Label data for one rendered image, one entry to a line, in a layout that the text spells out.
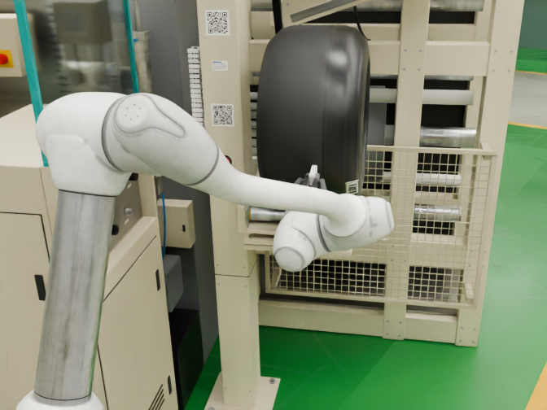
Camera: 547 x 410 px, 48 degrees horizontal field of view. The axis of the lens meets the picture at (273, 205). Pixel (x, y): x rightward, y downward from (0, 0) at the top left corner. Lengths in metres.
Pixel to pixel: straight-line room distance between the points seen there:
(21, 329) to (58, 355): 0.65
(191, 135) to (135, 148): 0.09
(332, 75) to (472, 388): 1.56
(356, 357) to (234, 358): 0.66
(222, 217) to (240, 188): 0.98
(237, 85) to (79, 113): 0.97
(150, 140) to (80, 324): 0.36
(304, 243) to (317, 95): 0.51
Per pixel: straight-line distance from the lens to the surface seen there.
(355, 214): 1.37
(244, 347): 2.43
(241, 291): 2.29
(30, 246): 1.65
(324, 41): 1.88
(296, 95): 1.78
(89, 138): 1.08
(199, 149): 1.04
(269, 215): 2.03
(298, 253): 1.41
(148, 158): 1.01
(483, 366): 2.94
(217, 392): 2.70
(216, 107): 2.03
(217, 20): 1.97
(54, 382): 1.18
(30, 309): 1.75
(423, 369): 2.87
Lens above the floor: 1.76
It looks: 24 degrees down
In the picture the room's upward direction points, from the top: 1 degrees counter-clockwise
